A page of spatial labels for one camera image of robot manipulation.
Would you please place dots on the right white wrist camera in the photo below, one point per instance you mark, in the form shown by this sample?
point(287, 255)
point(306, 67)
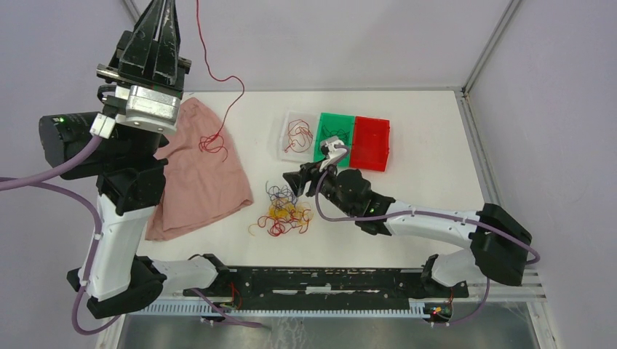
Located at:
point(334, 151)

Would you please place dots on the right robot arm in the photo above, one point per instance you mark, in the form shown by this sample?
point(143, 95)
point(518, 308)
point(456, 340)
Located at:
point(490, 241)

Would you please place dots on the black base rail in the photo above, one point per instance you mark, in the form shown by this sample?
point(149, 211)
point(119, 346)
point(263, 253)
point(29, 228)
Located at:
point(286, 288)

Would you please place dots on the red plastic bin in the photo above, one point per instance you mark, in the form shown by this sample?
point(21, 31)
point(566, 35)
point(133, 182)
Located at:
point(370, 144)

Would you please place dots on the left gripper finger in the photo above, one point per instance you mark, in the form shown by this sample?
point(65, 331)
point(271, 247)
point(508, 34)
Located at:
point(134, 47)
point(167, 54)

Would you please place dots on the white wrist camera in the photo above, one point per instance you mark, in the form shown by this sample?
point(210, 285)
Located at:
point(334, 151)
point(136, 107)

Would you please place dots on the white slotted cable duct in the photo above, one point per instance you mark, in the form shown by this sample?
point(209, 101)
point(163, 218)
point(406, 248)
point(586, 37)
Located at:
point(201, 308)

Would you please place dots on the clear plastic bin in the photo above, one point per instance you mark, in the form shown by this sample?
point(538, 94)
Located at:
point(296, 138)

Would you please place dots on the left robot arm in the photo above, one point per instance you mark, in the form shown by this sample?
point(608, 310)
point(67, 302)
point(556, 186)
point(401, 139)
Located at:
point(130, 183)

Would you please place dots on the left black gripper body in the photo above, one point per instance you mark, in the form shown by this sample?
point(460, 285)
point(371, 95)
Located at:
point(112, 73)

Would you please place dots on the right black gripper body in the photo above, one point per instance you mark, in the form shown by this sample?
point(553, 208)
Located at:
point(328, 182)

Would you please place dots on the green plastic bin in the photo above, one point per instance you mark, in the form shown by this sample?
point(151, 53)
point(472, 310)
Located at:
point(332, 124)

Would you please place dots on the pink cloth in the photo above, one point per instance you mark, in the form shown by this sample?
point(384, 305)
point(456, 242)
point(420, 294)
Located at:
point(205, 179)

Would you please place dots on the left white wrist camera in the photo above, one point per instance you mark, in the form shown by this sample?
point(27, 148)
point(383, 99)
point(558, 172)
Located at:
point(136, 107)

